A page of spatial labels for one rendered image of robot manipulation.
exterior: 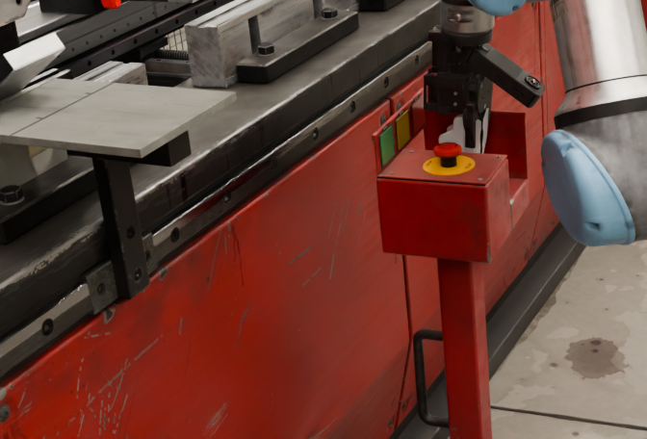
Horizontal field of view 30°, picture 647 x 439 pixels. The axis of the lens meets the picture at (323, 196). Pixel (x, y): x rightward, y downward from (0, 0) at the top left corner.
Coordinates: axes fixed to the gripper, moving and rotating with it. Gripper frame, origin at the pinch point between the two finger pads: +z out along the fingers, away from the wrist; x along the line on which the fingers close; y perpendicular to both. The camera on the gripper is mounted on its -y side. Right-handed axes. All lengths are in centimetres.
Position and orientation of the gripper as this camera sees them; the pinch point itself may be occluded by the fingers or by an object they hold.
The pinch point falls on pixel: (478, 163)
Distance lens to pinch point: 177.5
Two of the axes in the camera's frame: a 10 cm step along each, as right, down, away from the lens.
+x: -4.1, 3.9, -8.2
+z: 0.3, 9.1, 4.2
